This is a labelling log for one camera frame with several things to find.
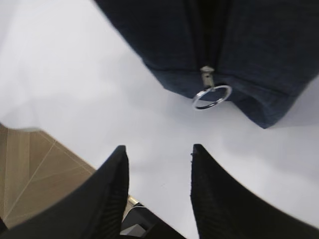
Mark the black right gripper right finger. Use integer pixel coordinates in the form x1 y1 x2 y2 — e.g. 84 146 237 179
191 144 319 239

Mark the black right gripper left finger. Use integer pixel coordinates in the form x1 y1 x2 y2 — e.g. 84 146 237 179
0 145 129 239

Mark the silver zipper pull ring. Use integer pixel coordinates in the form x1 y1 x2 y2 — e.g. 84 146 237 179
191 66 233 111

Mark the dark blue fabric bag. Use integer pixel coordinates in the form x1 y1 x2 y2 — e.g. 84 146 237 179
96 0 319 128

